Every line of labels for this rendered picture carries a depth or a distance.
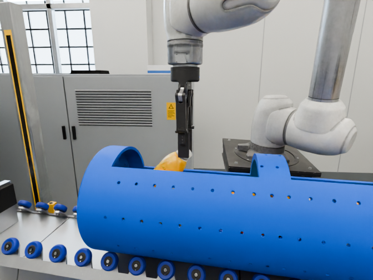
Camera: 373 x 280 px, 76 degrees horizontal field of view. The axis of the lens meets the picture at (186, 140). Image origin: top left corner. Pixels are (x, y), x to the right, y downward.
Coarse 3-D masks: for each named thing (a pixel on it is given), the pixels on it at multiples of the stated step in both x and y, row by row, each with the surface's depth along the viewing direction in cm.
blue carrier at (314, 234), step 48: (96, 192) 54; (144, 192) 52; (192, 192) 51; (240, 192) 49; (288, 192) 48; (336, 192) 47; (96, 240) 56; (144, 240) 53; (192, 240) 50; (240, 240) 48; (288, 240) 46; (336, 240) 45
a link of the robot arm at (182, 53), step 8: (176, 40) 56; (184, 40) 55; (192, 40) 56; (168, 48) 58; (176, 48) 56; (184, 48) 56; (192, 48) 56; (200, 48) 58; (168, 56) 59; (176, 56) 57; (184, 56) 56; (192, 56) 57; (200, 56) 58; (176, 64) 59; (184, 64) 58; (192, 64) 58; (200, 64) 61
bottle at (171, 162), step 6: (168, 156) 66; (174, 156) 65; (162, 162) 67; (168, 162) 65; (174, 162) 65; (180, 162) 65; (156, 168) 68; (162, 168) 66; (168, 168) 65; (174, 168) 65; (180, 168) 65
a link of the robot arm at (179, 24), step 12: (168, 0) 54; (180, 0) 51; (168, 12) 55; (180, 12) 52; (168, 24) 56; (180, 24) 53; (192, 24) 52; (168, 36) 57; (180, 36) 55; (192, 36) 55
